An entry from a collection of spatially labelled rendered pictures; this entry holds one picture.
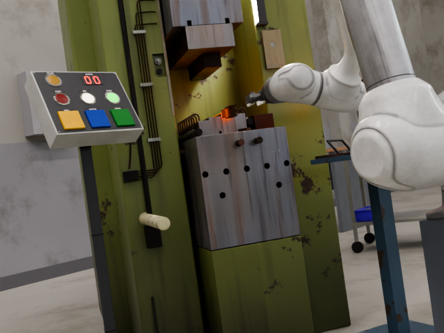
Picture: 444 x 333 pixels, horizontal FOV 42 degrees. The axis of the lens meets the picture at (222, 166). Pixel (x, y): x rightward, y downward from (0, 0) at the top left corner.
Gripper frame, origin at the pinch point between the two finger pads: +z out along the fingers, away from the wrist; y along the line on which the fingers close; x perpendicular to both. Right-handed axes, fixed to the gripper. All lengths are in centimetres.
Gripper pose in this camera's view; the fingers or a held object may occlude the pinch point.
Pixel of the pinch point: (255, 100)
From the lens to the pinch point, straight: 204.3
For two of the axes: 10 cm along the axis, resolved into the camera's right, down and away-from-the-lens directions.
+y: 9.5, -1.3, 2.7
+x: -1.4, -9.9, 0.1
